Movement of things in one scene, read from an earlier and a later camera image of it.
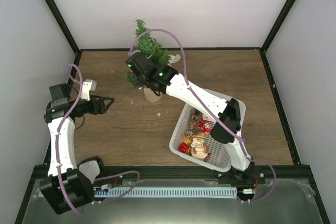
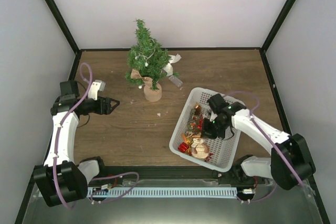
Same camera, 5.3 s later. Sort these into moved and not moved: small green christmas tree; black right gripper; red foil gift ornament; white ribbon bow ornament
Moved: black right gripper
Not moved: small green christmas tree; white ribbon bow ornament; red foil gift ornament
